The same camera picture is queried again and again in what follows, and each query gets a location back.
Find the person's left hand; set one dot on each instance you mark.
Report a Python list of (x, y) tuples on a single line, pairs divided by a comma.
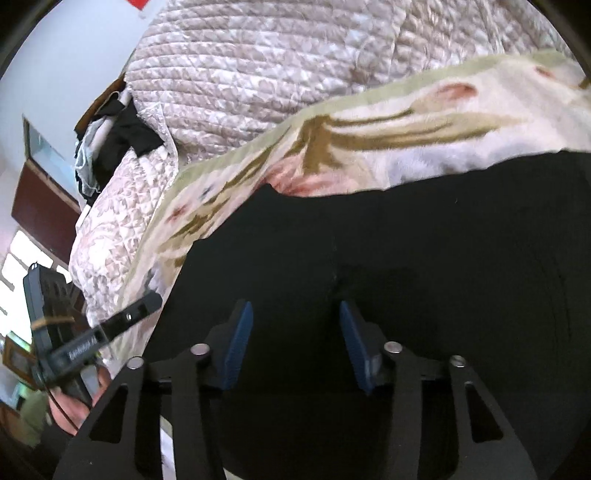
[(69, 413)]

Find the black pants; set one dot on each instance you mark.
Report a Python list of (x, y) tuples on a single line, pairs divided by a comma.
[(438, 254)]

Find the window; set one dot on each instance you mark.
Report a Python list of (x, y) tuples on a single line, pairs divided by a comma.
[(18, 267)]

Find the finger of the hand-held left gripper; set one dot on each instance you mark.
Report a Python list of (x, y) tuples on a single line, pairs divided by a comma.
[(131, 314)]

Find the dark wooden cabinet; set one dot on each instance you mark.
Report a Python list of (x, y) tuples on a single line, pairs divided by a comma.
[(41, 207)]

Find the quilted leaf-print bedspread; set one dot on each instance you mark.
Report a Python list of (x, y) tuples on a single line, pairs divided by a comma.
[(254, 69)]

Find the floral fleece blanket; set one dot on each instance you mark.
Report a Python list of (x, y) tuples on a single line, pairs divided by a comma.
[(415, 138)]

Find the black cloth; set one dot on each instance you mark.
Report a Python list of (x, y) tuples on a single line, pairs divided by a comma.
[(129, 134)]

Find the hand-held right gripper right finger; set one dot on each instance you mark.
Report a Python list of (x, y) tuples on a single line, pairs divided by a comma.
[(356, 348)]

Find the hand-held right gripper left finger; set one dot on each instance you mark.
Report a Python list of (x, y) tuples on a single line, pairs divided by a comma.
[(236, 346)]

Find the light blue cloth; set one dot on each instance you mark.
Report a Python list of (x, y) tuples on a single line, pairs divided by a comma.
[(85, 161)]

